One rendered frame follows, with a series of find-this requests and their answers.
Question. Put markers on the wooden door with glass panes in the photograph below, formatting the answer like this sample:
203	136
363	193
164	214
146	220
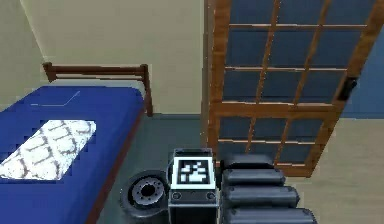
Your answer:
276	83

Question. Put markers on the white patterned pillow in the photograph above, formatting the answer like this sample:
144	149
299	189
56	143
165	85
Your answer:
50	146

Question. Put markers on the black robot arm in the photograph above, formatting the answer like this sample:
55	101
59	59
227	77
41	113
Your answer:
240	193

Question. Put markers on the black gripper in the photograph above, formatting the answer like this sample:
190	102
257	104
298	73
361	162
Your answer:
146	193

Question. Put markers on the blue bed with wooden frame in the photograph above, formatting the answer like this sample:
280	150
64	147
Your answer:
66	146

